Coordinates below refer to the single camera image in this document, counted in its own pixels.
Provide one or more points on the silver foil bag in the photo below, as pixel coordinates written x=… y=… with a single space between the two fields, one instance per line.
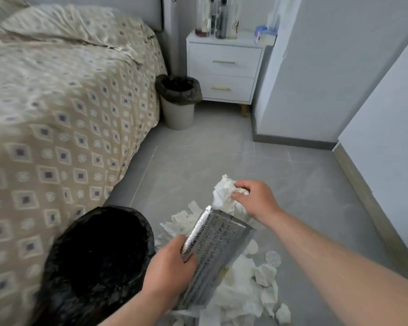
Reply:
x=217 y=247

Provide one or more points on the beige patterned bedspread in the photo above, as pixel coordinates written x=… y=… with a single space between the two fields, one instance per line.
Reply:
x=54 y=149

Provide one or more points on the blue white tissue pack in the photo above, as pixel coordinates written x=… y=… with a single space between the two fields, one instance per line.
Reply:
x=265 y=35

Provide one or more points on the person's right hand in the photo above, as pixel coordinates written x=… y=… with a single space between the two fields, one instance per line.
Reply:
x=258 y=203

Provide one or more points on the white trash bin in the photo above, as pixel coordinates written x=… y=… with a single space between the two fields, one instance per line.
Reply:
x=176 y=115

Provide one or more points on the dark grey bottle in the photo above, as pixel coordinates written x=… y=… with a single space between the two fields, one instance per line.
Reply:
x=221 y=23

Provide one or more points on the white nightstand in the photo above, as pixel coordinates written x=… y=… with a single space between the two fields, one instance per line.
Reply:
x=231 y=52

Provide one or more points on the wooden table leg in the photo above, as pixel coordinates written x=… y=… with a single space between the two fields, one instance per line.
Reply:
x=244 y=111

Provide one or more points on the person's left hand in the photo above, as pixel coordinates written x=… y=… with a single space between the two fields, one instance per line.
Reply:
x=166 y=271

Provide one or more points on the pile of white tissue scraps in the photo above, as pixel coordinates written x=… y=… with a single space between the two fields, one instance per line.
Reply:
x=241 y=295

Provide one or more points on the white paper wad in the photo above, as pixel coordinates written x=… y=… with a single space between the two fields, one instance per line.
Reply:
x=224 y=196

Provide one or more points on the white wardrobe beige plinth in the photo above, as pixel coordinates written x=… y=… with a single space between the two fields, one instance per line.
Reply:
x=394 y=149

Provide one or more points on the small black-capped bottle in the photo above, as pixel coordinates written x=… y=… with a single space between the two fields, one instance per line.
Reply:
x=213 y=20

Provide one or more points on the dark grey skirting board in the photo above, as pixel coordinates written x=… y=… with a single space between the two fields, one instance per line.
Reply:
x=292 y=142

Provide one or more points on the grey bed base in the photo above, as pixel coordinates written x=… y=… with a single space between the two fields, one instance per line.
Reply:
x=132 y=166

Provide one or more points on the person's right forearm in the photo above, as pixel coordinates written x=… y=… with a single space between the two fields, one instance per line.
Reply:
x=343 y=268

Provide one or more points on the clear bottle red residue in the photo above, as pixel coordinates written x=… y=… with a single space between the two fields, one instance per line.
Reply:
x=202 y=20

